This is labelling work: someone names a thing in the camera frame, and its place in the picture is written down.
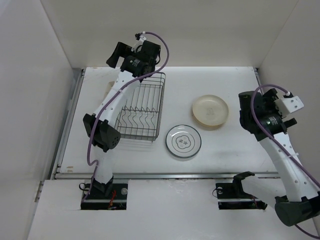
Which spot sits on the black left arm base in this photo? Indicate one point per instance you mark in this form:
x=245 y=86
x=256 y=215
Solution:
x=115 y=200

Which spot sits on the aluminium table rail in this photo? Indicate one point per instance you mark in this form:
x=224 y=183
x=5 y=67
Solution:
x=225 y=151

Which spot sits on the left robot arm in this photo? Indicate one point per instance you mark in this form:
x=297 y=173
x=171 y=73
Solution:
x=139 y=62

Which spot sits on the grey wire dish rack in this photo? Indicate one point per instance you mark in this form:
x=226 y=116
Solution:
x=140 y=117

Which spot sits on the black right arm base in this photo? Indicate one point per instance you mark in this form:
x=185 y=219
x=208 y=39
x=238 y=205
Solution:
x=229 y=199

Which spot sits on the white bowl green band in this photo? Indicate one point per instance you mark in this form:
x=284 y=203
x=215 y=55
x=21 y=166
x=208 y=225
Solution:
x=183 y=158

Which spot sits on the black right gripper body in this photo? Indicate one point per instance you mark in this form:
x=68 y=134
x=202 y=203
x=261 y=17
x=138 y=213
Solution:
x=268 y=99

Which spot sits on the cream white plate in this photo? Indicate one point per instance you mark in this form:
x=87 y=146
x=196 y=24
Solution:
x=210 y=110

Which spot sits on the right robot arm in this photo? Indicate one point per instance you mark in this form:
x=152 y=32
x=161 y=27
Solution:
x=298 y=198

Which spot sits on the yellow plate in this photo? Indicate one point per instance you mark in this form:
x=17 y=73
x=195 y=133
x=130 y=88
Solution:
x=206 y=127

